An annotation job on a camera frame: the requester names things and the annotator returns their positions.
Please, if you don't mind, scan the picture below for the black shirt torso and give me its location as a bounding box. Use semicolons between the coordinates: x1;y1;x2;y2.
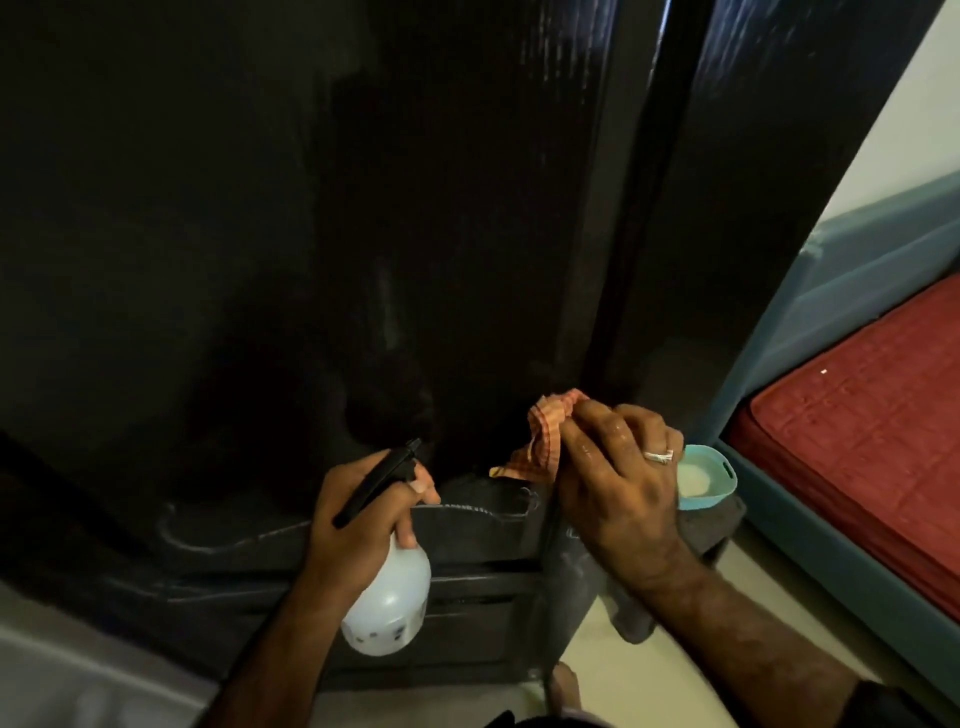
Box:
483;708;616;728

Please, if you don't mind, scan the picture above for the person's right foot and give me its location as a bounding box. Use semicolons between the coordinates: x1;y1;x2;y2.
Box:
543;661;585;718

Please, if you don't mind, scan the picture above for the white spray bottle black trigger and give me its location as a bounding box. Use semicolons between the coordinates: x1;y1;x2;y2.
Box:
332;438;433;658

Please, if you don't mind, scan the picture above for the light green tray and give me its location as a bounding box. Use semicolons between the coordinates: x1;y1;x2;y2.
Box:
674;443;740;513

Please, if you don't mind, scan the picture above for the person's left forearm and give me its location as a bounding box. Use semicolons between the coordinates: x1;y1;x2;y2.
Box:
194;577;354;728

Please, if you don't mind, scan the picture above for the red quilted mattress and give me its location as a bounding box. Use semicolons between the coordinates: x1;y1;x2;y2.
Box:
723;271;960;624

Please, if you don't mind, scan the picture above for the person's right hand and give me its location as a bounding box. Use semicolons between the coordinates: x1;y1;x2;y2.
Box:
554;398;703;594

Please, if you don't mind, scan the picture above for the person's left hand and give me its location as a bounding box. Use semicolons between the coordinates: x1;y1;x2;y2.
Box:
299;449;442;601

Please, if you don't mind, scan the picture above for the dark plastic stool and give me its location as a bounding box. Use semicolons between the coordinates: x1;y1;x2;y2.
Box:
607;494;749;646

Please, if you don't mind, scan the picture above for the black wooden door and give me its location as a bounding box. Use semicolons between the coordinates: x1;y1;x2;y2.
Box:
0;0;946;691

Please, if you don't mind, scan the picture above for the blue bed frame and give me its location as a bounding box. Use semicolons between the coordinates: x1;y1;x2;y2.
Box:
693;170;960;706

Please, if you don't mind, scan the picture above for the orange checked cloth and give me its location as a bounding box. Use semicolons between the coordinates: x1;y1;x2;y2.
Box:
488;387;594;485

